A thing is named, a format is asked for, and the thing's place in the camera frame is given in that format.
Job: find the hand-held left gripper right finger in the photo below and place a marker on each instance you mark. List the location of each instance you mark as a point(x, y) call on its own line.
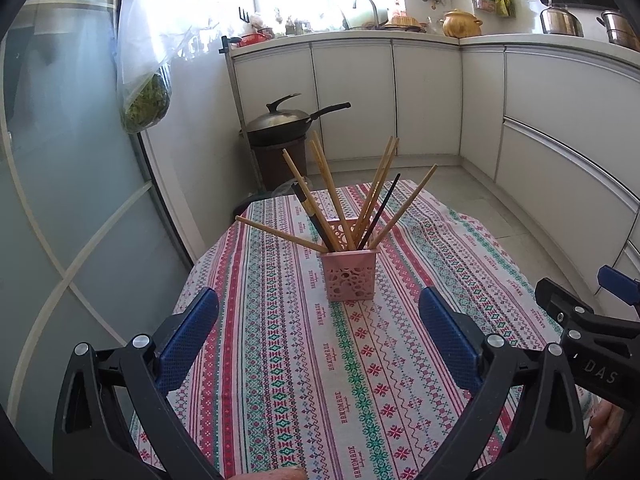
point(450, 340)

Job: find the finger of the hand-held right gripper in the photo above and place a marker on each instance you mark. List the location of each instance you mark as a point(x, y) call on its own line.
point(615, 282)
point(560, 305)

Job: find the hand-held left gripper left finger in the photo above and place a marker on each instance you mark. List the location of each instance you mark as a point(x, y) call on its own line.
point(187, 340)

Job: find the pink perforated plastic basket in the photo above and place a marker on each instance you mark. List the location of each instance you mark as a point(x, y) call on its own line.
point(350, 275)

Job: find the black chopstick gold band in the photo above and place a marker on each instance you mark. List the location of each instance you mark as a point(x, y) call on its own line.
point(317, 224)
point(377, 211)

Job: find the pile of wooden chopsticks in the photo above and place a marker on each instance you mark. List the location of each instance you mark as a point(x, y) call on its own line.
point(327, 185)

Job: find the person's right hand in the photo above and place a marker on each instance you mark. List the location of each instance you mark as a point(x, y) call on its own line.
point(607, 430)

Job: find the person's left hand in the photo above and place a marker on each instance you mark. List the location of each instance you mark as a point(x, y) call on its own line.
point(280, 476)

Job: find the patterned striped tablecloth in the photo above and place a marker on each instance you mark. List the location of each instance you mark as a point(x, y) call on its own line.
point(310, 360)

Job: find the crumpled plastic bag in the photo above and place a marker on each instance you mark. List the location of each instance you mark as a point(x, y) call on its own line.
point(282, 191)

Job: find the brown trash bin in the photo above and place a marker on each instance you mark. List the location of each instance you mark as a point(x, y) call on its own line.
point(272, 165)

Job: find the frosted glass sliding door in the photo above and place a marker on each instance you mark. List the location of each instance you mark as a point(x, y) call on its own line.
point(60, 160)

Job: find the black wok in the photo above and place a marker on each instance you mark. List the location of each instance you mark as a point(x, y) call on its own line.
point(280, 137)

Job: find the metal wok lid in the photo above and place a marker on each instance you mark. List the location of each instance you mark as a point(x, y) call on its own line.
point(275, 122)

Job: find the hanging plastic bag of greens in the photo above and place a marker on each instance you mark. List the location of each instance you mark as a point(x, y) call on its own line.
point(145, 105)

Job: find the white kitchen counter cabinet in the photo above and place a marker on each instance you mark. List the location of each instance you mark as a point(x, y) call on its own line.
point(430, 90)

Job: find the steel stockpot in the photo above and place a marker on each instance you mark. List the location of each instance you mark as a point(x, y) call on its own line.
point(622, 30)

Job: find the steel kettle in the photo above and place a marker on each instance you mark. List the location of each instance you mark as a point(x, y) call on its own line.
point(560, 20)

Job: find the yellow clay pot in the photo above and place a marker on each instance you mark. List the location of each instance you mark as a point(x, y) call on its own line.
point(460, 25)

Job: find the red plastic basket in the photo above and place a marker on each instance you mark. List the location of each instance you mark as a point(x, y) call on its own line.
point(252, 39)

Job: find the wicker basket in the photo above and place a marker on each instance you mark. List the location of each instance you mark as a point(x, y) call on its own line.
point(402, 21)

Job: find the pale green container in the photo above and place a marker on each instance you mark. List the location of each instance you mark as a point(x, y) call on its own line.
point(362, 21)

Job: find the cluster of small jars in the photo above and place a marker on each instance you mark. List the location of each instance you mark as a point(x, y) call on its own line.
point(292, 25)

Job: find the kitchen faucet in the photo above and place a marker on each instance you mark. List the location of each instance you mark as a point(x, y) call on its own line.
point(375, 15)

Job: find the wall rack with green packets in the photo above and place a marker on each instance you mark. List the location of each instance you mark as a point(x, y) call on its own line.
point(495, 2)

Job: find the black wall hook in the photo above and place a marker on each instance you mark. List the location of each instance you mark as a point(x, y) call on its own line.
point(244, 15)

